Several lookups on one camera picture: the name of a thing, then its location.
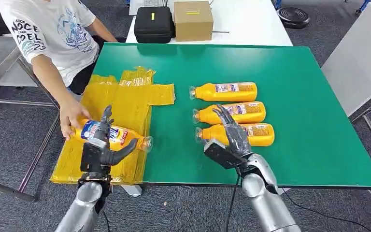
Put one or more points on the person's right hand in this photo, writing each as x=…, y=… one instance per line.
x=72, y=113

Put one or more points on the orange drink bottle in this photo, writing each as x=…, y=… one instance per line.
x=121, y=137
x=259, y=136
x=252, y=113
x=204, y=93

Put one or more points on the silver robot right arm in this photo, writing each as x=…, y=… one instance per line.
x=262, y=198

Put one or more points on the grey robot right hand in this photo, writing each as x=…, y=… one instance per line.
x=238, y=141

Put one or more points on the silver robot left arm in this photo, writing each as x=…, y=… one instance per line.
x=83, y=205

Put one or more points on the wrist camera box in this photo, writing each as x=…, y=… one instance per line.
x=91, y=158
x=220, y=155

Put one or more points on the white desk under bag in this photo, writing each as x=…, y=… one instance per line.
x=9, y=78

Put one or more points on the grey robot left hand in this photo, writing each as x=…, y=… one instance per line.
x=108, y=157

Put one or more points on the blue metal frame piece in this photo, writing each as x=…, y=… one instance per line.
x=278, y=3
x=363, y=5

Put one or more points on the white table foot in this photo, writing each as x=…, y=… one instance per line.
x=283, y=191
x=134, y=191

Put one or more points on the black zip case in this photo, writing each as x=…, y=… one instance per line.
x=153, y=27

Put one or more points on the person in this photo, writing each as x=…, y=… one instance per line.
x=54, y=41

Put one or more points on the green table mat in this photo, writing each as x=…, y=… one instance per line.
x=300, y=96

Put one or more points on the yellow plastic sheet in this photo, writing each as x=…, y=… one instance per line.
x=76, y=160

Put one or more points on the white side table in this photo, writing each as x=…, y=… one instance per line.
x=358, y=57

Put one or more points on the round black floor device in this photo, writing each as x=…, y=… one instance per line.
x=293, y=16

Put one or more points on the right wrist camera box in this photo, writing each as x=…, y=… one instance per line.
x=220, y=155

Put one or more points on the brown cardboard box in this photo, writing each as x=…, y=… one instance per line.
x=193, y=25

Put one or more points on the thin black stick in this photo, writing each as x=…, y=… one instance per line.
x=220, y=32

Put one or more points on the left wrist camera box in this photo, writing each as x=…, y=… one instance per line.
x=91, y=158

